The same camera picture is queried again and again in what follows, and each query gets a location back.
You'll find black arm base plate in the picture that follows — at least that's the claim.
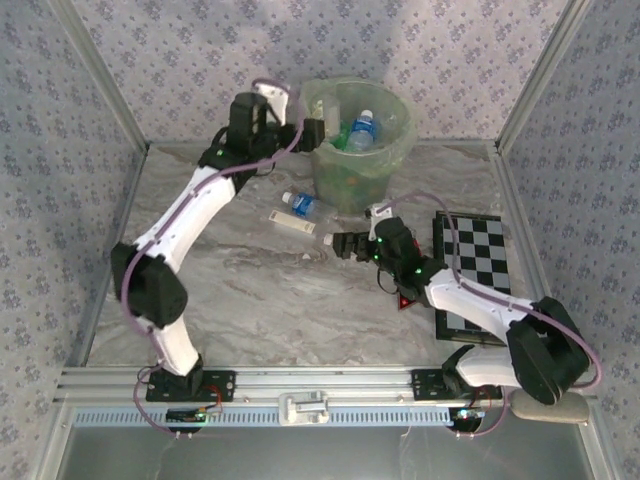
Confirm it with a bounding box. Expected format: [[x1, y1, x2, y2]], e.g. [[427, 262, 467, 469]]
[[145, 369, 237, 403], [410, 368, 504, 401]]

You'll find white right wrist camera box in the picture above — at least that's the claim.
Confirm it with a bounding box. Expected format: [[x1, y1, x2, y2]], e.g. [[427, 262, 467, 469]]
[[363, 203, 397, 242]]

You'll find aluminium mounting rail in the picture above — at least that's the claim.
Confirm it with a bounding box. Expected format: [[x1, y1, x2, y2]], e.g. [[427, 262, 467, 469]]
[[54, 364, 599, 404]]

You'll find black grey chessboard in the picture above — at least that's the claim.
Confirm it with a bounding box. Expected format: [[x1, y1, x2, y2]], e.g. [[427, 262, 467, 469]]
[[432, 210, 514, 346]]

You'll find blue label bottle white cap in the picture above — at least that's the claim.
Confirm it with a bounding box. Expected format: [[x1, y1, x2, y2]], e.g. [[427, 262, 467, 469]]
[[346, 108, 377, 154], [280, 191, 325, 221]]

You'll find green translucent bin liner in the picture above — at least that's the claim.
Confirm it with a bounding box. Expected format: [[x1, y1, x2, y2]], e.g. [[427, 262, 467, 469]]
[[294, 74, 419, 179]]

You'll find white rectangular box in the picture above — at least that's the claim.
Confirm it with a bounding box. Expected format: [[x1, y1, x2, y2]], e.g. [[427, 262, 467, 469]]
[[267, 208, 335, 246]]

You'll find small white green bottle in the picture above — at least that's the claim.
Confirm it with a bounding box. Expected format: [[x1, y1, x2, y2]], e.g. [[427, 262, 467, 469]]
[[319, 96, 345, 147]]

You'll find aluminium side rail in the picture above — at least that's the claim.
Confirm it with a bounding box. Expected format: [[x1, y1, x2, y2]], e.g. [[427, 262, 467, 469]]
[[59, 144, 151, 371], [492, 147, 574, 364]]

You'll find small circuit board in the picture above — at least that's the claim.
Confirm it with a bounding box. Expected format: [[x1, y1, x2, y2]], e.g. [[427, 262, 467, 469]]
[[166, 407, 225, 427], [448, 407, 487, 427]]

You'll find grey oval pad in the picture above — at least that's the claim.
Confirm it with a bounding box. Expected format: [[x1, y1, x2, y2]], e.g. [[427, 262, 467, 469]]
[[508, 392, 591, 427]]

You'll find pale green plastic bin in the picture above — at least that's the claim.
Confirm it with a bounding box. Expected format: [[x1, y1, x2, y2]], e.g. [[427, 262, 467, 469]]
[[294, 74, 419, 214]]

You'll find slotted grey cable duct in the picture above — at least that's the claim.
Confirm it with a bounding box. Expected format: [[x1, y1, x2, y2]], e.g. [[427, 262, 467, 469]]
[[72, 407, 591, 427]]

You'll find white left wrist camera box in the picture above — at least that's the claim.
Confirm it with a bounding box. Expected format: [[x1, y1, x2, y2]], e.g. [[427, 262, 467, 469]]
[[253, 81, 292, 127]]

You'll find white latch bracket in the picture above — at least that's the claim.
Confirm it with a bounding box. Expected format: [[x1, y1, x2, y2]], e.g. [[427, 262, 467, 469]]
[[277, 390, 331, 427]]

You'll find metal sheet panel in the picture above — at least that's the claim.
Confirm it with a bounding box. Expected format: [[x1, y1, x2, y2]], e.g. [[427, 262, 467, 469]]
[[49, 424, 611, 480]]

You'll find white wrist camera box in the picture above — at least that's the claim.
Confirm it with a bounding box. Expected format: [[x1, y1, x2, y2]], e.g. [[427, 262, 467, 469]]
[[253, 81, 292, 127], [363, 203, 397, 242]]

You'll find aluminium frame post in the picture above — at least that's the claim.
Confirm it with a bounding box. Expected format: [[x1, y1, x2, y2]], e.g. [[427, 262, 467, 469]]
[[493, 0, 601, 154], [47, 0, 151, 151]]

